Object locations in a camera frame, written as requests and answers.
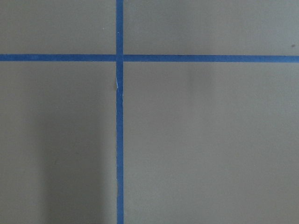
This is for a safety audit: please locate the vertical blue tape strip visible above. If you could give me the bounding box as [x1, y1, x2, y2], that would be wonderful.
[116, 0, 124, 224]

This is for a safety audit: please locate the horizontal blue tape strip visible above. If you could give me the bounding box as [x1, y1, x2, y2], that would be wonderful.
[0, 54, 299, 63]

